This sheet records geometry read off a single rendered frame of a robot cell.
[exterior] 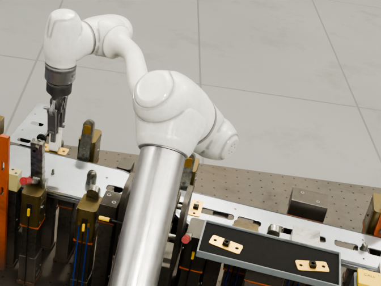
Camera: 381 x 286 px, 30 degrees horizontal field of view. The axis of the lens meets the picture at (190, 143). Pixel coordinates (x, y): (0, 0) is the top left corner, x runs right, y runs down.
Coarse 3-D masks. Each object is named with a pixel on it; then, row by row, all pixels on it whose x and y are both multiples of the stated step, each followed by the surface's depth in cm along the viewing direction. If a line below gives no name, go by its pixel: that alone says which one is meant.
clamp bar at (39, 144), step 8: (40, 136) 203; (32, 144) 200; (40, 144) 199; (32, 152) 202; (40, 152) 201; (32, 160) 204; (40, 160) 203; (32, 168) 206; (40, 168) 205; (32, 176) 208; (40, 176) 207; (32, 184) 210; (40, 184) 209
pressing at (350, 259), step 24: (24, 168) 225; (48, 168) 227; (72, 168) 230; (96, 168) 232; (48, 192) 216; (72, 192) 218; (192, 216) 218; (240, 216) 222; (264, 216) 224; (288, 216) 226; (336, 240) 220; (360, 240) 222; (360, 264) 211
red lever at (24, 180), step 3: (24, 177) 196; (27, 177) 198; (21, 180) 195; (24, 180) 195; (27, 180) 196; (30, 180) 199; (33, 180) 203; (36, 180) 206; (39, 180) 209; (21, 183) 196; (24, 183) 196; (27, 183) 197; (30, 183) 199; (33, 183) 204; (36, 183) 207; (39, 183) 210
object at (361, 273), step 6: (360, 270) 183; (366, 270) 184; (360, 276) 181; (366, 276) 182; (372, 276) 182; (378, 276) 182; (360, 282) 179; (366, 282) 180; (372, 282) 180; (378, 282) 181
